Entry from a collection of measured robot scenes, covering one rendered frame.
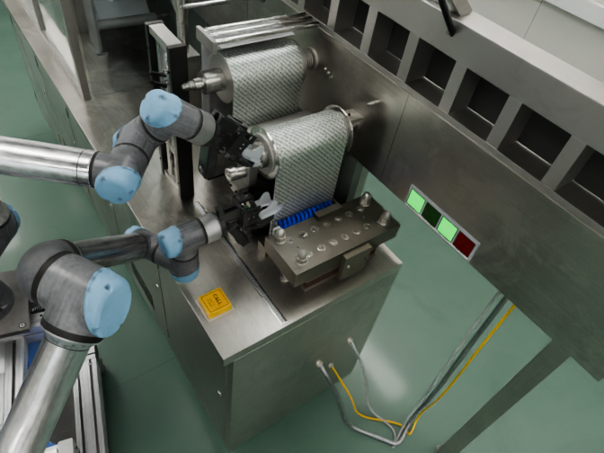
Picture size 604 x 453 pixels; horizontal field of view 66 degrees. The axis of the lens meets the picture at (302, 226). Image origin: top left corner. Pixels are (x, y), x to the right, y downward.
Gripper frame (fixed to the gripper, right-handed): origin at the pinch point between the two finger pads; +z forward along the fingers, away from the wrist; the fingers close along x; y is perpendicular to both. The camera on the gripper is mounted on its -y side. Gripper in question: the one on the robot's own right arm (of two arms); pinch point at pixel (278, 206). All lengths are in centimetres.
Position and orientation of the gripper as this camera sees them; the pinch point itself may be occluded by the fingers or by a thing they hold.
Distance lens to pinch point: 135.9
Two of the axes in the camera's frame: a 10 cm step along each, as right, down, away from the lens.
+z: 8.1, -3.5, 4.7
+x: -5.7, -6.5, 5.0
